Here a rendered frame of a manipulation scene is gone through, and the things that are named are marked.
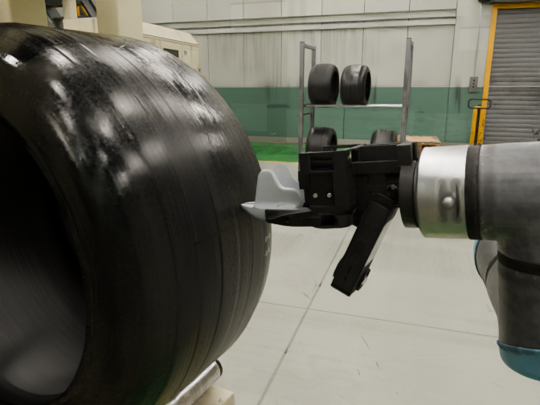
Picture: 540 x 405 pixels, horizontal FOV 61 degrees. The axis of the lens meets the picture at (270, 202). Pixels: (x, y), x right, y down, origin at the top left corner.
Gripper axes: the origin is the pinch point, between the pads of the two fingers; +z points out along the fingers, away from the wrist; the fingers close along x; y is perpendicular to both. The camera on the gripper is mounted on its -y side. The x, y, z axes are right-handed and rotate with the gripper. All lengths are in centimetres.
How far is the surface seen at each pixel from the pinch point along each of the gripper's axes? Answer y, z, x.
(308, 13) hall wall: 244, 422, -1027
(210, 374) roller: -29.6, 16.4, -7.3
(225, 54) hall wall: 181, 646, -988
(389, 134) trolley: -26, 114, -514
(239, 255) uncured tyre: -4.9, 1.3, 2.2
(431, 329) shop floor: -121, 18, -211
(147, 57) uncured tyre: 20.1, 12.1, 1.1
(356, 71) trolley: 53, 146, -504
